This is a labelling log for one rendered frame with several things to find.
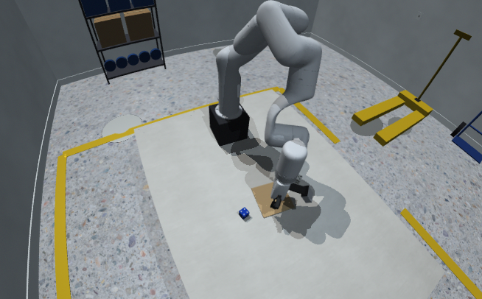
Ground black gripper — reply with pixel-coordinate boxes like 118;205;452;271
270;178;292;209

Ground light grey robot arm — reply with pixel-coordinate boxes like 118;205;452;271
215;0;322;203

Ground blue die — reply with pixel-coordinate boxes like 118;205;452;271
239;207;249;219

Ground tan flat mat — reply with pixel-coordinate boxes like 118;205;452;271
251;182;295;218

